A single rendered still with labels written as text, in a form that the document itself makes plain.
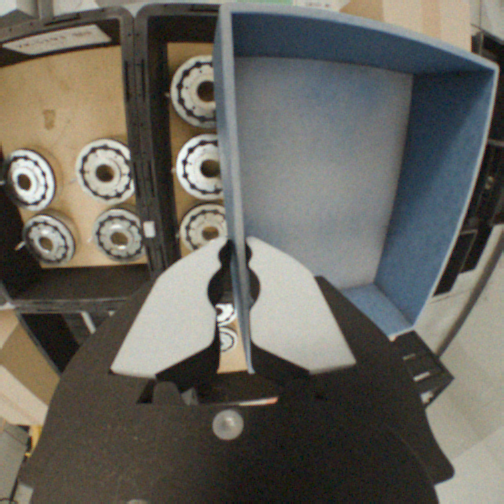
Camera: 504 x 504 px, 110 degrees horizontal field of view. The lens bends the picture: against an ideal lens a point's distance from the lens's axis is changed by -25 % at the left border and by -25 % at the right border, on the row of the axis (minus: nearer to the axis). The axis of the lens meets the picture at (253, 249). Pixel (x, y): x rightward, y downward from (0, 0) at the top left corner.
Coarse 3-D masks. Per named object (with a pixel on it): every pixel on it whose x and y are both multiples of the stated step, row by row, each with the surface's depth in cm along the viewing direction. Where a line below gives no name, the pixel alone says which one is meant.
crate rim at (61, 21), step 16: (64, 16) 16; (80, 16) 17; (96, 16) 17; (112, 16) 18; (128, 16) 18; (0, 32) 15; (16, 32) 15; (32, 32) 16; (128, 32) 19; (128, 48) 20; (128, 64) 21; (128, 80) 22; (128, 112) 23; (128, 128) 24; (128, 144) 25; (144, 192) 28; (144, 208) 29; (144, 240) 31; (0, 288) 30; (16, 304) 32; (32, 304) 33; (48, 304) 33; (64, 304) 34; (80, 304) 34; (96, 304) 35; (112, 304) 36
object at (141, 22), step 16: (144, 16) 18; (160, 16) 19; (176, 16) 19; (192, 16) 20; (208, 16) 20; (144, 32) 19; (144, 48) 20; (144, 64) 21; (144, 80) 23; (144, 96) 24; (144, 112) 24; (144, 128) 24; (144, 144) 25; (144, 160) 26; (144, 176) 27; (160, 224) 31; (160, 240) 32; (160, 256) 33; (160, 272) 34
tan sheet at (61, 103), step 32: (32, 64) 24; (64, 64) 25; (96, 64) 26; (0, 96) 24; (32, 96) 26; (64, 96) 27; (96, 96) 29; (0, 128) 27; (32, 128) 28; (64, 128) 30; (96, 128) 31; (64, 160) 32; (64, 192) 34; (96, 256) 41
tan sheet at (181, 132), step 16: (176, 48) 28; (192, 48) 28; (208, 48) 29; (176, 64) 29; (208, 96) 32; (176, 112) 32; (176, 128) 34; (192, 128) 34; (176, 144) 35; (208, 160) 37; (176, 176) 37; (176, 192) 39; (176, 208) 40
